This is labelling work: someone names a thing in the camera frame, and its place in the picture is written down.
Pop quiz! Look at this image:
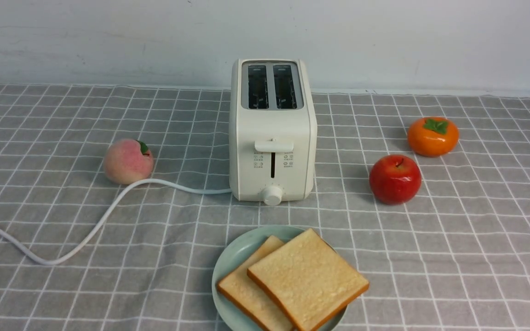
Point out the toasted bread slice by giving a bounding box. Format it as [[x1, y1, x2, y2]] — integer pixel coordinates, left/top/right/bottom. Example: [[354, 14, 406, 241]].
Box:
[[247, 228, 369, 331], [216, 235, 294, 331]]

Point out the white two-slot toaster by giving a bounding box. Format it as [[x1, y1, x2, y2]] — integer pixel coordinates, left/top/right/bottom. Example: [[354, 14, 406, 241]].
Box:
[[228, 59, 318, 206]]

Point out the light green round plate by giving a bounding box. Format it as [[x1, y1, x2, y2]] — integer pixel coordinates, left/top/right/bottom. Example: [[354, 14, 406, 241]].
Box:
[[212, 225, 349, 331]]

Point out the red apple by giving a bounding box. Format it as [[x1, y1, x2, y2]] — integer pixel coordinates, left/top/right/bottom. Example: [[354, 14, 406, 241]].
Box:
[[369, 154, 421, 205]]

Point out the pink peach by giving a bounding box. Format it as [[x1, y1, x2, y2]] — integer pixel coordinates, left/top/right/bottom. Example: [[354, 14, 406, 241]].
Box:
[[103, 139, 155, 186]]

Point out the orange persimmon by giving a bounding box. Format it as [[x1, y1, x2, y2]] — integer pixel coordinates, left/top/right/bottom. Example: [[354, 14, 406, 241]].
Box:
[[407, 117, 459, 157]]

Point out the grey checkered tablecloth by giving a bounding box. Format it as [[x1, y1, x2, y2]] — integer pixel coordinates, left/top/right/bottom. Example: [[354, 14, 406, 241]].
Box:
[[0, 85, 530, 331]]

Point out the white toaster power cord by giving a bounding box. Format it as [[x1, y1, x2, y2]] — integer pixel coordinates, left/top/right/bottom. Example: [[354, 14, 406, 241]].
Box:
[[0, 178, 232, 266]]

